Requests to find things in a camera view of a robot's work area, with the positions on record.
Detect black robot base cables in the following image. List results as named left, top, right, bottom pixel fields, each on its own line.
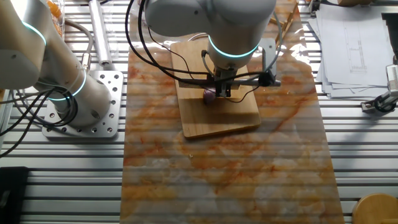
left=0, top=86, right=79, bottom=158

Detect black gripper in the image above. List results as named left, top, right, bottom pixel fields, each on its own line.
left=214, top=68, right=236, bottom=98

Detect steel kitchen knife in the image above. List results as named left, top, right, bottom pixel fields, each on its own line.
left=178, top=77, right=282, bottom=90

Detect wooden stand round base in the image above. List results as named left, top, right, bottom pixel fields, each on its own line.
left=351, top=192, right=398, bottom=224

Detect marble pattern table mat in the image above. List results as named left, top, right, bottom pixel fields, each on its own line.
left=119, top=0, right=346, bottom=224

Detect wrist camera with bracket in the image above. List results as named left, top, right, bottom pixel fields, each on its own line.
left=257, top=37, right=278, bottom=88

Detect wooden peg rack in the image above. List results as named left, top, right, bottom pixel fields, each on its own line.
left=269, top=0, right=299, bottom=47

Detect black wrist cables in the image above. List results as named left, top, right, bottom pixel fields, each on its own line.
left=124, top=0, right=276, bottom=103

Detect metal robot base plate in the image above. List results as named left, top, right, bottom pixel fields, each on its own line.
left=42, top=70, right=124, bottom=139

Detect red onion wedge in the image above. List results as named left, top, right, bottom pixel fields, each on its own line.
left=202, top=88, right=218, bottom=106

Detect orange fruit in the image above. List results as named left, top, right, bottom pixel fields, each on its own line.
left=46, top=0, right=62, bottom=18
left=53, top=21, right=65, bottom=37

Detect silver depth camera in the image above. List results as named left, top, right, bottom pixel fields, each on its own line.
left=308, top=0, right=323, bottom=16
left=385, top=63, right=398, bottom=96

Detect white paper stack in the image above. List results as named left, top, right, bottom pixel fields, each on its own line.
left=307, top=2, right=396, bottom=100

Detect clear plastic fruit container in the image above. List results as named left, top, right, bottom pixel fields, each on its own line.
left=45, top=0, right=67, bottom=40

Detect black box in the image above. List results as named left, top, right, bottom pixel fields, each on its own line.
left=0, top=166, right=30, bottom=224

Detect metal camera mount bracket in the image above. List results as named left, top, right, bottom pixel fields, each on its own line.
left=360, top=89, right=398, bottom=113

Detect wooden cutting board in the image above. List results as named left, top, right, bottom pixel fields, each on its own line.
left=170, top=32, right=262, bottom=139

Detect grey cable metal connector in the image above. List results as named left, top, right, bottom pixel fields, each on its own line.
left=63, top=18, right=95, bottom=73

